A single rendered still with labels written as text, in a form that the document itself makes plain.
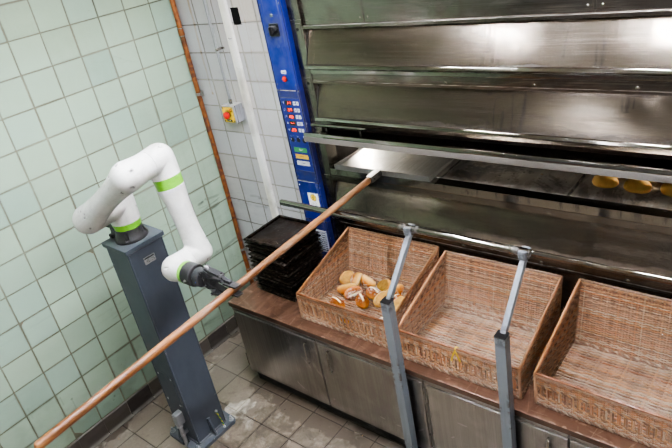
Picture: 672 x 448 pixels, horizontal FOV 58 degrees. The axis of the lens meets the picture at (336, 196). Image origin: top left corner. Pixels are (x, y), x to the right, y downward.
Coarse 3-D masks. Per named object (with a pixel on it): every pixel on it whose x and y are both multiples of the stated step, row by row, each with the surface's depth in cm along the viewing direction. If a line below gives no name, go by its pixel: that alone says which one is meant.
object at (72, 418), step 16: (352, 192) 273; (336, 208) 264; (288, 240) 244; (272, 256) 236; (256, 272) 229; (240, 288) 224; (208, 304) 214; (192, 320) 208; (176, 336) 203; (160, 352) 198; (128, 368) 191; (112, 384) 186; (96, 400) 182; (80, 416) 178; (48, 432) 172
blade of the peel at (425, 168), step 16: (352, 160) 312; (368, 160) 308; (384, 160) 304; (400, 160) 300; (416, 160) 297; (432, 160) 293; (448, 160) 290; (400, 176) 283; (416, 176) 277; (432, 176) 275
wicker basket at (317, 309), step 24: (360, 240) 314; (336, 264) 314; (360, 264) 318; (384, 264) 308; (432, 264) 283; (312, 288) 301; (336, 288) 316; (408, 288) 301; (312, 312) 300; (336, 312) 280; (360, 312) 293; (360, 336) 276; (384, 336) 274
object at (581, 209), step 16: (352, 176) 302; (384, 176) 288; (448, 192) 269; (464, 192) 263; (480, 192) 258; (496, 192) 253; (512, 192) 251; (528, 192) 248; (560, 208) 238; (576, 208) 234; (592, 208) 230; (608, 208) 226; (624, 208) 224; (640, 208) 222; (656, 208) 220; (656, 224) 217
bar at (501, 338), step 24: (336, 216) 265; (360, 216) 257; (408, 240) 242; (456, 240) 229; (480, 240) 223; (384, 312) 238; (504, 336) 207; (504, 360) 210; (504, 384) 215; (408, 408) 260; (504, 408) 221; (408, 432) 265; (504, 432) 226
